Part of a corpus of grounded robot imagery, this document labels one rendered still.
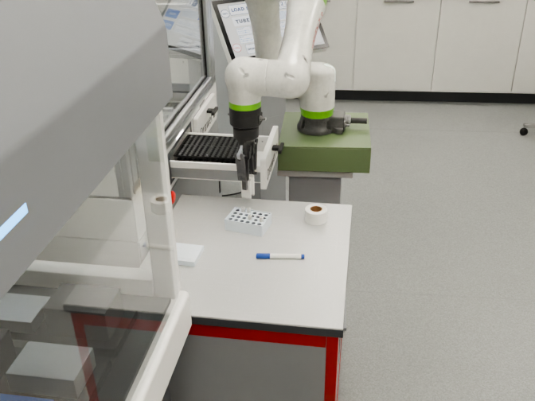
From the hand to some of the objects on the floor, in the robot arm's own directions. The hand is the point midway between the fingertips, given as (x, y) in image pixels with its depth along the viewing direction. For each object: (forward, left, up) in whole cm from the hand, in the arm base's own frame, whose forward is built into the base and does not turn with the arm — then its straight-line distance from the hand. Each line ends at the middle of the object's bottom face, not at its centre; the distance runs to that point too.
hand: (247, 186), depth 189 cm
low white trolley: (-2, +17, -88) cm, 90 cm away
